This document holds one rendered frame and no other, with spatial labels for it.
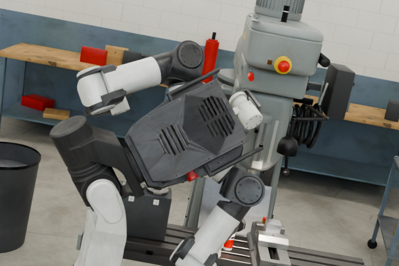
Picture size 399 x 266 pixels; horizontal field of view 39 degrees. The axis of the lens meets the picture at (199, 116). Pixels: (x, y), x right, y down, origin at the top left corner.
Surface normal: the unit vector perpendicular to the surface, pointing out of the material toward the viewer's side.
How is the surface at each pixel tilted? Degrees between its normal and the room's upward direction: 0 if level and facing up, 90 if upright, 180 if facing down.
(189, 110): 75
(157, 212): 90
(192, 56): 61
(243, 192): 71
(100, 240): 115
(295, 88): 90
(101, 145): 90
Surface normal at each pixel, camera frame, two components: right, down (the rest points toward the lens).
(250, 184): 0.03, -0.08
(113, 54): 0.12, 0.27
